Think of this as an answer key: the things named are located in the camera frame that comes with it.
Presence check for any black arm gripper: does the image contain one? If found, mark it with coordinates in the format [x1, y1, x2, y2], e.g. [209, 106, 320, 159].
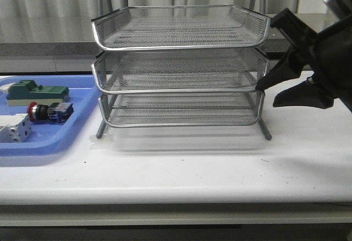
[256, 9, 351, 109]

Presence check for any grey stone counter ledge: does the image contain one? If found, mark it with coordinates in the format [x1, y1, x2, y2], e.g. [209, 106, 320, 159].
[0, 13, 352, 73]

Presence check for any blue plastic tray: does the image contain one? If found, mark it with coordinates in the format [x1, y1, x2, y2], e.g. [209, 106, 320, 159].
[1, 75, 100, 156]

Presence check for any red emergency stop button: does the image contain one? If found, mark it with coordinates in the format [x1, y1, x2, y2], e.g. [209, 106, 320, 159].
[27, 102, 74, 124]

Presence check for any white terminal block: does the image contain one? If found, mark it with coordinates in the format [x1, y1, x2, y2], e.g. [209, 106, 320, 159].
[1, 113, 32, 143]

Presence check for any green and beige switch block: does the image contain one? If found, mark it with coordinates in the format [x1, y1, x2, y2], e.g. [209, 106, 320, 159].
[6, 80, 70, 106]

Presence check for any grey metal rack frame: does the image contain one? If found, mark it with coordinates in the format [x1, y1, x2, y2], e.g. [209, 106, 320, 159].
[95, 0, 273, 141]

